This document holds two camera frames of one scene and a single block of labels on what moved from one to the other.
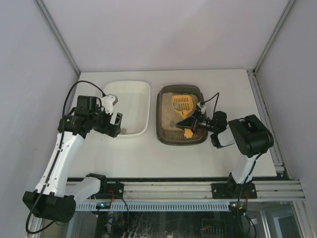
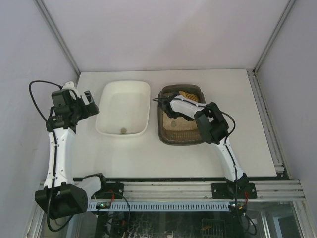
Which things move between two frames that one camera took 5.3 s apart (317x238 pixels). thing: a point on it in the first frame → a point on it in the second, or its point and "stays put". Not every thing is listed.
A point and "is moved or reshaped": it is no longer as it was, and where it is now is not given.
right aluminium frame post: x=289 y=6 stays put
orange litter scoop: x=183 y=103 is moved or reshaped
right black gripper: x=194 y=123 → x=167 y=106
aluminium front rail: x=284 y=190 stays put
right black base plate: x=223 y=191 stays put
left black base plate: x=109 y=191 stays put
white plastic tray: x=134 y=103 stays put
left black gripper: x=109 y=124 → x=87 y=106
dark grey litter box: x=174 y=102 stays put
